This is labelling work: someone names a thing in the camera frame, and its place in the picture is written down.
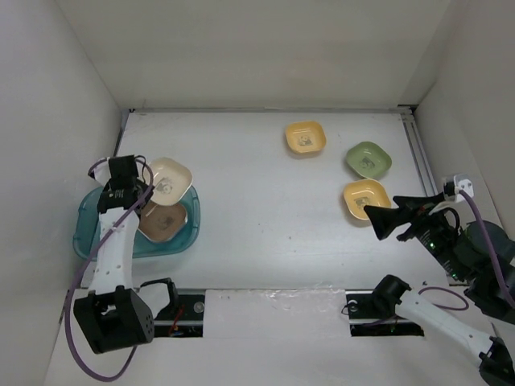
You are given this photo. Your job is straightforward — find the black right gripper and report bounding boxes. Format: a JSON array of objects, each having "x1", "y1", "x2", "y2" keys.
[{"x1": 363, "y1": 190, "x2": 468, "y2": 279}]

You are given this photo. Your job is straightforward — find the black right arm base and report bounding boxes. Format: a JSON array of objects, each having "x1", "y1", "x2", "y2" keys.
[{"x1": 341, "y1": 275, "x2": 424, "y2": 337}]

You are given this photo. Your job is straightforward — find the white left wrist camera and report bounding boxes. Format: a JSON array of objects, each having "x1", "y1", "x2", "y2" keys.
[{"x1": 88, "y1": 157, "x2": 111, "y2": 186}]

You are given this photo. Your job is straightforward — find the teal transparent plastic bin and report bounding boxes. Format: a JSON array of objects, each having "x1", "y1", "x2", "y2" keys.
[{"x1": 72, "y1": 186, "x2": 200, "y2": 260}]

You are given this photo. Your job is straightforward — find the aluminium rail frame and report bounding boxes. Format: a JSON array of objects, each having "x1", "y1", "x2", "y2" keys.
[{"x1": 113, "y1": 105, "x2": 437, "y2": 195}]

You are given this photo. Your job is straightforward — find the green panda plate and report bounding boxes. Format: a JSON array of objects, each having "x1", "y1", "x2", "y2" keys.
[{"x1": 345, "y1": 142, "x2": 393, "y2": 179}]

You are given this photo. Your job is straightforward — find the brown panda plate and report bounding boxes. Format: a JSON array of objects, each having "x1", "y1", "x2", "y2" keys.
[{"x1": 138, "y1": 202, "x2": 187, "y2": 243}]

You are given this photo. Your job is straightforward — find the yellow panda plate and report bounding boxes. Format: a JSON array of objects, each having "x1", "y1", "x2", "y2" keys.
[
  {"x1": 342, "y1": 179, "x2": 392, "y2": 220},
  {"x1": 285, "y1": 121, "x2": 327, "y2": 154}
]

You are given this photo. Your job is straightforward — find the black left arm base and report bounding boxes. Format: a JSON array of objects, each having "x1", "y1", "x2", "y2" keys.
[{"x1": 154, "y1": 278, "x2": 205, "y2": 339}]

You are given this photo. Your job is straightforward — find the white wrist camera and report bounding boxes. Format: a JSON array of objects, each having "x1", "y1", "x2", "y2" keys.
[
  {"x1": 88, "y1": 157, "x2": 111, "y2": 186},
  {"x1": 442, "y1": 173, "x2": 474, "y2": 203}
]

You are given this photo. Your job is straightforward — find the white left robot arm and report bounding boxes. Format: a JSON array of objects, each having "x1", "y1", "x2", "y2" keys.
[{"x1": 72, "y1": 155, "x2": 179, "y2": 354}]

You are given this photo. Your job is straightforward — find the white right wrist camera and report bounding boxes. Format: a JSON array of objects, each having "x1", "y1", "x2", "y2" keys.
[{"x1": 442, "y1": 173, "x2": 474, "y2": 203}]

